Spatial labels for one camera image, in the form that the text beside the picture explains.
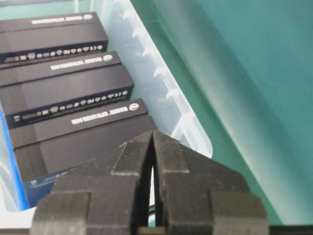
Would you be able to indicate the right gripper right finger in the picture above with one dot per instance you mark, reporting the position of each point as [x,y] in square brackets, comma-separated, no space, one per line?
[196,195]

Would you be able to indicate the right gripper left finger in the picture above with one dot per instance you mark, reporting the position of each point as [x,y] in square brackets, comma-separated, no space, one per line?
[109,195]

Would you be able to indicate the clear plastic storage box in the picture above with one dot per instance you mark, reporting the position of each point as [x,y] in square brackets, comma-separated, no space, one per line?
[154,83]

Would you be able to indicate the blue foam insert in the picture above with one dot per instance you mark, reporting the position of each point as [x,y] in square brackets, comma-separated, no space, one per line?
[15,194]

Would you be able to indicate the green table cloth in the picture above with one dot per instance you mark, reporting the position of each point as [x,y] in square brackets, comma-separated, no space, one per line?
[246,67]

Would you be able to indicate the right black camera box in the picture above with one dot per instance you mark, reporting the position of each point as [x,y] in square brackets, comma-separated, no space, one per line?
[45,150]

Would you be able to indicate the black camera box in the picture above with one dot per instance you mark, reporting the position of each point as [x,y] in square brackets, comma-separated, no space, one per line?
[45,150]
[36,92]
[32,40]

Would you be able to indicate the middle black camera box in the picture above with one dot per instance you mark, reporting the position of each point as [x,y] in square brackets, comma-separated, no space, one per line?
[36,92]

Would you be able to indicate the left black camera box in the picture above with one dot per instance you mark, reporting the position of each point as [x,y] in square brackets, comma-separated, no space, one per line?
[32,40]

